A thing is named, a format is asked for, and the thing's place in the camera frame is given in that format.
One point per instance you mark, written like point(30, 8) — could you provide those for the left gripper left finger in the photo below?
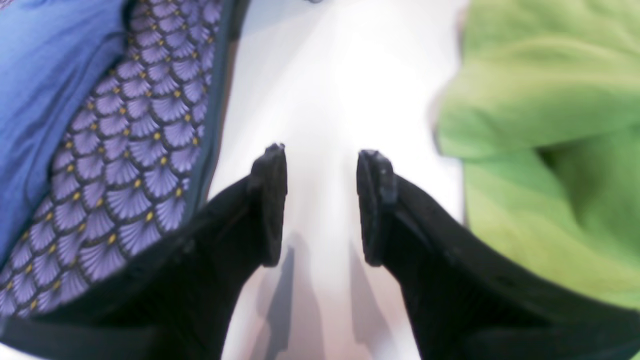
point(175, 300)

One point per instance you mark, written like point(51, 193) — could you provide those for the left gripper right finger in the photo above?
point(464, 300)

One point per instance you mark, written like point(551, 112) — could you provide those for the green t-shirt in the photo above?
point(544, 116)

